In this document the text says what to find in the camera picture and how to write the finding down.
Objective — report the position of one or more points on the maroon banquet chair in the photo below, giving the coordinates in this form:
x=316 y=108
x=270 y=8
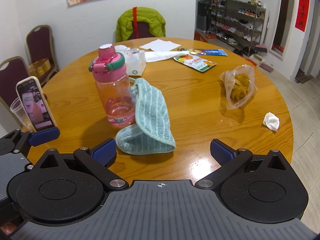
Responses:
x=143 y=30
x=10 y=77
x=40 y=45

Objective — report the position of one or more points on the smartphone in cream case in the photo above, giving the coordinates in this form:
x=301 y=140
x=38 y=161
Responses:
x=35 y=105

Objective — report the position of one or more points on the metal shoe rack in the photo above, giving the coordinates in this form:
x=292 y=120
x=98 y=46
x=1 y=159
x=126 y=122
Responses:
x=237 y=3

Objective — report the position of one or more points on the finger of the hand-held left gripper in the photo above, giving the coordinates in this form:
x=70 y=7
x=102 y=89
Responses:
x=43 y=136

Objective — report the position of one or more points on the green orange snack packet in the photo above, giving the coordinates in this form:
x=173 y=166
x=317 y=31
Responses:
x=195 y=62

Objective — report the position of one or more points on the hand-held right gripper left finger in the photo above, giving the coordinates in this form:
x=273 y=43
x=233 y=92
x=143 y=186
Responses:
x=103 y=152

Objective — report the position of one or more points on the pink water bottle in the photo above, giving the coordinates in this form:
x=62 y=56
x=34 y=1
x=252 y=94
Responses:
x=113 y=90

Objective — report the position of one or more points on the green puffer jacket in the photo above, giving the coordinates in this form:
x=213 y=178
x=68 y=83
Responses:
x=156 y=25

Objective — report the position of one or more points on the black cabinet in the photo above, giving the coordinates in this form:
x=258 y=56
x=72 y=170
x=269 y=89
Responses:
x=202 y=17

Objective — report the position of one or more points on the clear plastic bag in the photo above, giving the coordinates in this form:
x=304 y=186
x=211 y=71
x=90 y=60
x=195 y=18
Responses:
x=246 y=70

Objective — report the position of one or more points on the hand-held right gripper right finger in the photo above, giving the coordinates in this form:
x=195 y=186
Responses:
x=221 y=152

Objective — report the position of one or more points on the bunch of yellow rubber bands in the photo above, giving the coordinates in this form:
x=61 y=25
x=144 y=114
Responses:
x=240 y=87

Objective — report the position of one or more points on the broom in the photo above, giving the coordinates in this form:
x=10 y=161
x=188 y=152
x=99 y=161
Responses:
x=261 y=47

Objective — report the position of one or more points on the red paper couplet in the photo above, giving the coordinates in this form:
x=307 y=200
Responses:
x=303 y=5

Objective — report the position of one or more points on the crumpled white tissue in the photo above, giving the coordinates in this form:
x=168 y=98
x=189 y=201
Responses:
x=271 y=121

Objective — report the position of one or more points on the rows of shoes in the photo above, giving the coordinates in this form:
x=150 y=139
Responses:
x=240 y=22

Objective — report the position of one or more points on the white tissue pack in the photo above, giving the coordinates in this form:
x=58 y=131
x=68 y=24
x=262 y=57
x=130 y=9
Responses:
x=135 y=61

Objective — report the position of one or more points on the clear plastic cup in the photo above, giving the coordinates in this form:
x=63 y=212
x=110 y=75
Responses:
x=18 y=112

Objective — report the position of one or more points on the blue flat packet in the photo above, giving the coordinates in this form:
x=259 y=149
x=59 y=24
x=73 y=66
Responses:
x=212 y=52

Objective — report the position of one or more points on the teal striped towel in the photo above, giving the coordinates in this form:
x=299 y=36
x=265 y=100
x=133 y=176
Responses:
x=152 y=115

